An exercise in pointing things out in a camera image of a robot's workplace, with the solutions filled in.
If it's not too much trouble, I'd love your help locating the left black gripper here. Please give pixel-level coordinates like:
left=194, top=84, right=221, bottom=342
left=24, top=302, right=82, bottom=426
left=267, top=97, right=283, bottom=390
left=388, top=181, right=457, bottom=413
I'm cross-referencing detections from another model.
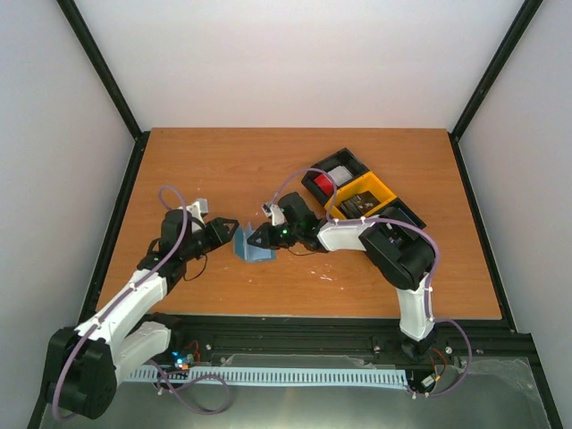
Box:
left=182, top=217, right=240, bottom=261

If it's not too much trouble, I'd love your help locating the right black frame post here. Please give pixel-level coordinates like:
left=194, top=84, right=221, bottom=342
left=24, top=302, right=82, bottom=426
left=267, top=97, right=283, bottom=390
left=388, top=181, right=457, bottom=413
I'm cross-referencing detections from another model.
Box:
left=450, top=0, right=544, bottom=139

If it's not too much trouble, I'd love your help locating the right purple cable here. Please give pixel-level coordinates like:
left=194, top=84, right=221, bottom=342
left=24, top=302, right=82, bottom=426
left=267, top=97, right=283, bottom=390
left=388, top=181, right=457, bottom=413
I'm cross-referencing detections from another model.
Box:
left=267, top=167, right=474, bottom=399

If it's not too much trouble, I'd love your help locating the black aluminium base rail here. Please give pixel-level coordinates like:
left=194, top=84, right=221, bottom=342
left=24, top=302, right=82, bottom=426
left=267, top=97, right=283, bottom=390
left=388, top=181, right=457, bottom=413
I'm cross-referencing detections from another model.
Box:
left=143, top=314, right=540, bottom=369

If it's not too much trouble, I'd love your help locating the white card stack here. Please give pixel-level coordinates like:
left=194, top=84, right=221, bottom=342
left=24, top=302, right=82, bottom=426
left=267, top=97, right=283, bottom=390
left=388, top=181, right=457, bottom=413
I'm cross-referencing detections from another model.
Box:
left=328, top=165, right=353, bottom=188

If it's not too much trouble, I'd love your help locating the purple cable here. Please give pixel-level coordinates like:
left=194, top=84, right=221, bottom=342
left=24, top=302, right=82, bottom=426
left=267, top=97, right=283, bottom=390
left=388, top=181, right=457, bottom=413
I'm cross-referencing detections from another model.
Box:
left=52, top=185, right=194, bottom=422
left=267, top=167, right=474, bottom=399

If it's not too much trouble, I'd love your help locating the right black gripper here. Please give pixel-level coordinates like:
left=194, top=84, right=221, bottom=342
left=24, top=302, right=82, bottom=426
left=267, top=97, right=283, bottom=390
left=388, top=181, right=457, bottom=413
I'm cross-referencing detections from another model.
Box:
left=247, top=223, right=301, bottom=251

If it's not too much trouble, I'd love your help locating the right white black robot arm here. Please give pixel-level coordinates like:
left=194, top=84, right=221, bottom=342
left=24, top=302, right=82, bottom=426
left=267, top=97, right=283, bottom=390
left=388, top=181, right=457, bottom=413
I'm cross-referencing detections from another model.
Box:
left=247, top=192, right=441, bottom=362

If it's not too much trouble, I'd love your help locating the yellow bin with dark cards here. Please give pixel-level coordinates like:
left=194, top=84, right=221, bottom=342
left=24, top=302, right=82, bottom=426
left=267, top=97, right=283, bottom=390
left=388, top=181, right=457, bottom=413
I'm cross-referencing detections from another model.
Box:
left=325, top=172, right=397, bottom=219

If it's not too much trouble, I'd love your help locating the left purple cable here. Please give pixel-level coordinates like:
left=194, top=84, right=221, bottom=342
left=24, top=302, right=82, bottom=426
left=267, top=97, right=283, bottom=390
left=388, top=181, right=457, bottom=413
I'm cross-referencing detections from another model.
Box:
left=52, top=185, right=194, bottom=422

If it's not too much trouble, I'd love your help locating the blue card holder wallet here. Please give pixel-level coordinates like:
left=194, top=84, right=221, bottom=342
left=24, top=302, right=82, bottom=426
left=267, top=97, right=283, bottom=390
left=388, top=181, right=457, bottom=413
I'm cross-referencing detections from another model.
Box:
left=233, top=223, right=276, bottom=263

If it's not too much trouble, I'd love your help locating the dark card stack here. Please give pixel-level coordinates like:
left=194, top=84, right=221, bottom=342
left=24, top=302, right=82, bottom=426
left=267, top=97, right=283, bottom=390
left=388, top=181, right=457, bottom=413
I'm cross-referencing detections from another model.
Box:
left=339, top=191, right=380, bottom=218

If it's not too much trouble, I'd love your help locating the black bin with red cards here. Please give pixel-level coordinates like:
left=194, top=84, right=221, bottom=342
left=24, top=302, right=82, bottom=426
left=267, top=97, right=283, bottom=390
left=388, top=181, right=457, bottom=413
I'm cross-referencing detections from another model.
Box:
left=301, top=147, right=369, bottom=207

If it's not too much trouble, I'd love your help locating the black frame post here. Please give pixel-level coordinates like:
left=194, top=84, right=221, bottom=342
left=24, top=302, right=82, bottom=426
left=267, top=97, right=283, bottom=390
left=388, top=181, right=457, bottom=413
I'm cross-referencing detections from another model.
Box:
left=450, top=0, right=544, bottom=139
left=56, top=0, right=151, bottom=139

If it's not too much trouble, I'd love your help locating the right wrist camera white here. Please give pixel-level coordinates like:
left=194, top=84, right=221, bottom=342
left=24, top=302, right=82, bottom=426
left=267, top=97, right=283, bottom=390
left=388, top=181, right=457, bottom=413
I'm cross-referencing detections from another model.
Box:
left=262, top=202, right=286, bottom=227

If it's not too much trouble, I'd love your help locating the black bin with blue cards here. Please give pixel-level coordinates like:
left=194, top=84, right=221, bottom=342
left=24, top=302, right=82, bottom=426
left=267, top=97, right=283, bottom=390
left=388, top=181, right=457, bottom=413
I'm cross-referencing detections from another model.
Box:
left=376, top=198, right=426, bottom=230

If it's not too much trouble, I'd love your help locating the left black frame post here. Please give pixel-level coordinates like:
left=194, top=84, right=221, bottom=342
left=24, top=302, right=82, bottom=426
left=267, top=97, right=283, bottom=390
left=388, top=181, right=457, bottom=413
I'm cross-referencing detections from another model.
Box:
left=56, top=0, right=151, bottom=139

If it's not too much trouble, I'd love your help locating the light blue slotted cable duct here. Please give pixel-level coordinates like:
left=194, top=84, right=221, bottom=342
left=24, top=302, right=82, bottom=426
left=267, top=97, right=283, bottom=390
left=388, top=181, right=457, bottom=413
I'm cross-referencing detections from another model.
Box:
left=122, top=365, right=408, bottom=385

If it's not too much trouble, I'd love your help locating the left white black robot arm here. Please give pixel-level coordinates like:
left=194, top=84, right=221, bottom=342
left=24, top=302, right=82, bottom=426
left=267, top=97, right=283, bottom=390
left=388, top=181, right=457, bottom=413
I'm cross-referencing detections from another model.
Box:
left=44, top=203, right=240, bottom=421

